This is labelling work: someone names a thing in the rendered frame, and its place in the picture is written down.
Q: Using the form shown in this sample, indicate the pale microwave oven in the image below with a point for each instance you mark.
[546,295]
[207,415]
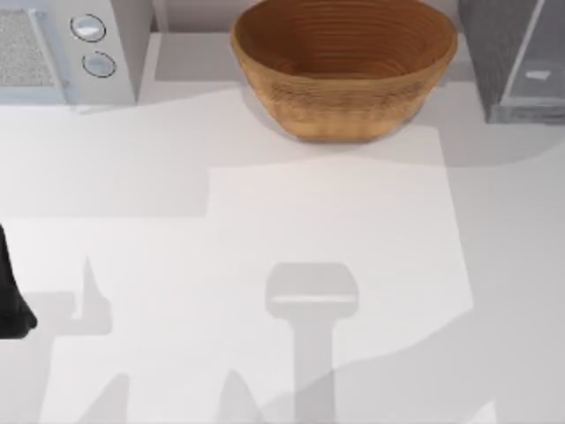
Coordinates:
[57,53]

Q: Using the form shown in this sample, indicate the round microwave knob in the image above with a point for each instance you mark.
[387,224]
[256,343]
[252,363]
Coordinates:
[88,28]
[99,64]

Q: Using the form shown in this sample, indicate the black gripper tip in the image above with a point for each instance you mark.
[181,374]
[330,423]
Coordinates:
[11,305]

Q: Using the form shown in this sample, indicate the brown woven basket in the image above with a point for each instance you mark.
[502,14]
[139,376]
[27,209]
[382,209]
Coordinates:
[344,93]

